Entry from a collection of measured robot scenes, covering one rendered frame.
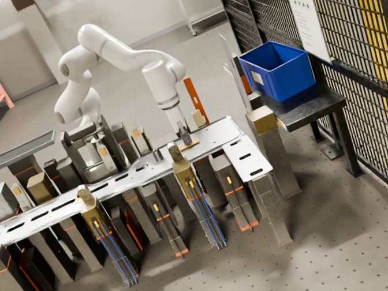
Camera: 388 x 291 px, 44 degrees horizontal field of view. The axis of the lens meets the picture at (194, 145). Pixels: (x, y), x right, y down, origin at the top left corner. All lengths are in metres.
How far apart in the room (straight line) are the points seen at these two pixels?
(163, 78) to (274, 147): 0.47
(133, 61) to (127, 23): 6.59
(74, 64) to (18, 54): 6.69
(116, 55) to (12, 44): 6.90
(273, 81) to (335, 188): 0.46
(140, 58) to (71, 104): 0.59
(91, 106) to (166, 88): 0.74
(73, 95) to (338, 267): 1.35
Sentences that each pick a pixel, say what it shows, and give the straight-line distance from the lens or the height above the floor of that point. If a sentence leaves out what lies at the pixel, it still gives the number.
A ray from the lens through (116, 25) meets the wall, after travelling 8.38.
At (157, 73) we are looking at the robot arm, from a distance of 1.69.
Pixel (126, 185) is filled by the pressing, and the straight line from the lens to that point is 1.80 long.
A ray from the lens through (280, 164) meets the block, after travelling 1.80.
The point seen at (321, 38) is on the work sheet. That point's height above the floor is 1.24.
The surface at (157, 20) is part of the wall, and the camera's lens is 8.37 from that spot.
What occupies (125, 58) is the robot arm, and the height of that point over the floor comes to 1.39.
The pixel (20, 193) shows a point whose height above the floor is 1.07.
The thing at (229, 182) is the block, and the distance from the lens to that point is 1.67.
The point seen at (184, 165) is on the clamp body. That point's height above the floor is 1.05.
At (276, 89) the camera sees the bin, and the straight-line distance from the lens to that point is 1.80.
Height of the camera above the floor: 1.79
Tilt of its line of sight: 26 degrees down
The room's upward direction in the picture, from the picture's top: 25 degrees counter-clockwise
